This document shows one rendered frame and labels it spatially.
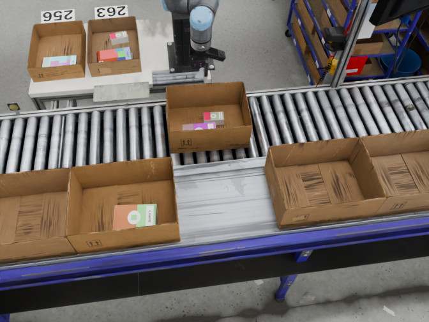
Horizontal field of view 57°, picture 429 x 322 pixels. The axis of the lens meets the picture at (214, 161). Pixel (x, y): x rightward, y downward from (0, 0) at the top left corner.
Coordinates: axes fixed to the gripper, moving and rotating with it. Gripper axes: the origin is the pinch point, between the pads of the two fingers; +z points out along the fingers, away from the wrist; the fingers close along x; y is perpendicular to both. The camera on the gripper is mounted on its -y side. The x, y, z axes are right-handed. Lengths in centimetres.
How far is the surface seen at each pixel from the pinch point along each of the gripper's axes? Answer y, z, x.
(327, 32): -62, -8, -13
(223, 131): -5.0, 6.1, 29.2
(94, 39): 59, 29, -59
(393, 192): -71, 3, 70
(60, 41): 79, 29, -59
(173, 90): 15.7, 9.9, -0.1
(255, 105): -26.7, 23.7, 3.7
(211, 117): -1.7, 17.5, 13.4
